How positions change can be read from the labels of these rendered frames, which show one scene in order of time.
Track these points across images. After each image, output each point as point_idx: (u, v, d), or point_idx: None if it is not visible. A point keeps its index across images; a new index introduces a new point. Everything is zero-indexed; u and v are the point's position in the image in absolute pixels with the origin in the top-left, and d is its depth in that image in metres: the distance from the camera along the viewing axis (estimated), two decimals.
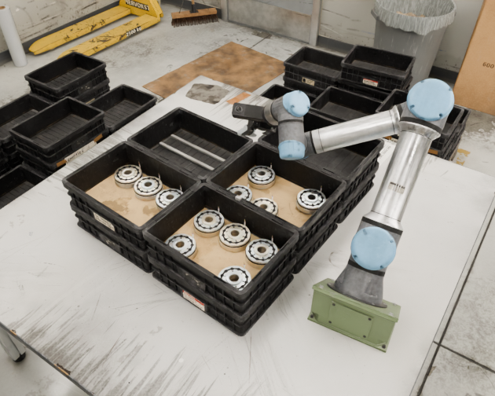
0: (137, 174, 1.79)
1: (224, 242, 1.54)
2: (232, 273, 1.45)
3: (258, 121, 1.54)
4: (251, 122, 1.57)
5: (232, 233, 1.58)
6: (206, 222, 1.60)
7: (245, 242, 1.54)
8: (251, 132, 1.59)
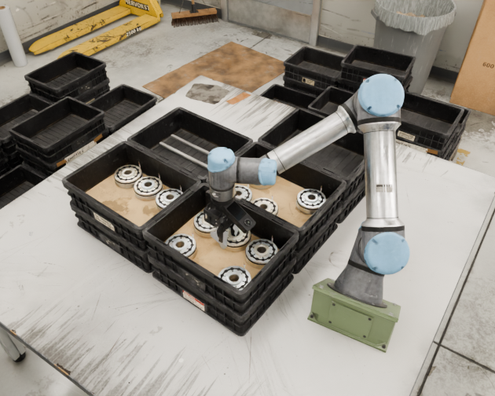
0: (137, 174, 1.79)
1: None
2: (232, 273, 1.45)
3: None
4: None
5: None
6: (206, 222, 1.60)
7: (245, 242, 1.54)
8: None
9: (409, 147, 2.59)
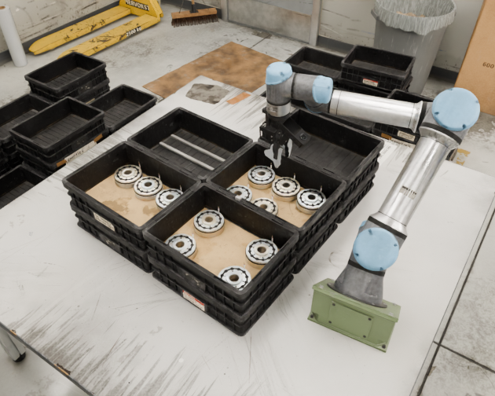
0: (137, 174, 1.79)
1: (276, 192, 1.72)
2: (232, 273, 1.45)
3: None
4: None
5: (283, 185, 1.76)
6: (206, 222, 1.60)
7: (295, 192, 1.72)
8: None
9: (409, 147, 2.59)
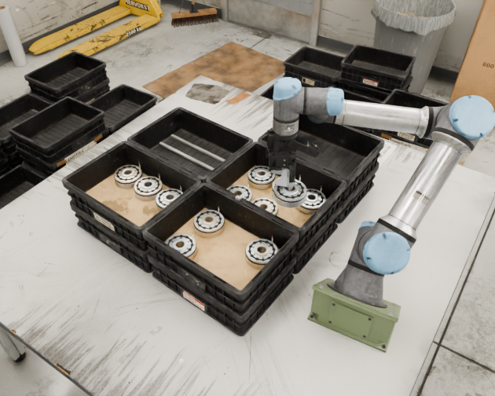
0: (137, 174, 1.79)
1: None
2: None
3: None
4: None
5: None
6: (206, 222, 1.60)
7: None
8: None
9: (409, 147, 2.59)
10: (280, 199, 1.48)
